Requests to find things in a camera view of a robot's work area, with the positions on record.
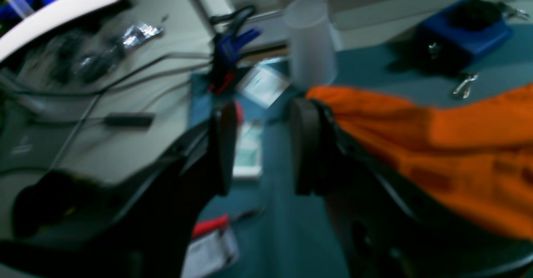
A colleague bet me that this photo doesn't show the white roll with booklet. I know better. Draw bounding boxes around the white roll with booklet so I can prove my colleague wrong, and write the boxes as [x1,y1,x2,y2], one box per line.
[233,121,264,180]

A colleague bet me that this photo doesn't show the packaged tool set blister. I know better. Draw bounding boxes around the packaged tool set blister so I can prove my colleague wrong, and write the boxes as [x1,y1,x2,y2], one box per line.
[181,228,240,278]

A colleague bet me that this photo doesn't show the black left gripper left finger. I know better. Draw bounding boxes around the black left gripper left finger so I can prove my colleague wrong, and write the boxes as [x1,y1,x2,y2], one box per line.
[1,101,238,278]

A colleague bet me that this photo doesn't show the teal table cloth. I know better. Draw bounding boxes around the teal table cloth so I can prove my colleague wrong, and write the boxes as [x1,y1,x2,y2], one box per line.
[189,24,532,278]

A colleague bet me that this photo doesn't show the translucent plastic cup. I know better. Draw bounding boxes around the translucent plastic cup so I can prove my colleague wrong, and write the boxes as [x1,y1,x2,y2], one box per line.
[282,0,338,90]

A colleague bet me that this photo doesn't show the white card packet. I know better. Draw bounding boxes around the white card packet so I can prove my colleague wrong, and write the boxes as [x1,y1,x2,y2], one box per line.
[237,65,290,109]

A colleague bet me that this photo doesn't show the blue tape measure box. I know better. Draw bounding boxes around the blue tape measure box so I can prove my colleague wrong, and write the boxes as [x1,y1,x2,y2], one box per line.
[412,0,513,72]

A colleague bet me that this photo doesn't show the red handled screwdriver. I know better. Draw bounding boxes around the red handled screwdriver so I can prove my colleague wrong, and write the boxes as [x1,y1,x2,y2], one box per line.
[192,207,266,239]

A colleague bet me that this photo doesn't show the metal carabiner keys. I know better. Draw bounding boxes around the metal carabiner keys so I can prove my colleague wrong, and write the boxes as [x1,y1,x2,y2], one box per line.
[496,1,531,20]

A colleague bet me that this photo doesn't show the orange t-shirt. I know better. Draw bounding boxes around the orange t-shirt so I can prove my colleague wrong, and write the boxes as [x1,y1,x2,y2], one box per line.
[305,84,533,240]

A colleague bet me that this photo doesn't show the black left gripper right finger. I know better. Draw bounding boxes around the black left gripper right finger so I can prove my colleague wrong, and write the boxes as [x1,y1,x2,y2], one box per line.
[291,98,533,278]

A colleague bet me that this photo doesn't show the silver carabiner clip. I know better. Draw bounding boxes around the silver carabiner clip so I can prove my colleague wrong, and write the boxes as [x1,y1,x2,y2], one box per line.
[452,72,479,99]

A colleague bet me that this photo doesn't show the blue clamp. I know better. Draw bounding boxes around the blue clamp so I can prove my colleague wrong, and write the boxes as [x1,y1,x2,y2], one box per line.
[207,5,262,94]

